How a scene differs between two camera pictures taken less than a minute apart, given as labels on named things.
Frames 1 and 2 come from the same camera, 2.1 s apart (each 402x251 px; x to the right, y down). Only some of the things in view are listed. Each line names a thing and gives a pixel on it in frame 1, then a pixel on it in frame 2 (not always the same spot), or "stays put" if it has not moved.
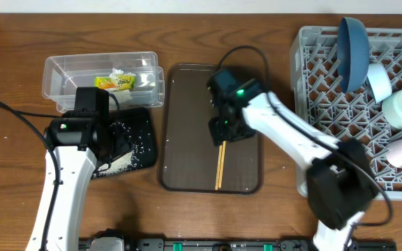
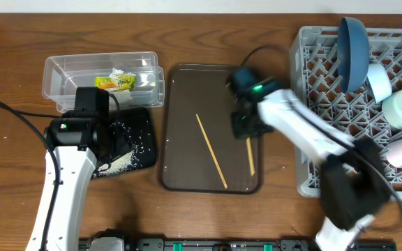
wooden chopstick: [222, 164] → [250, 156]
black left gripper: [121, 141] stays put
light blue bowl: [379, 79] stays put
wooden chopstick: [218, 167] → [212, 150]
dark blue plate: [353, 54] stays put
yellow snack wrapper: [120, 82] stays put
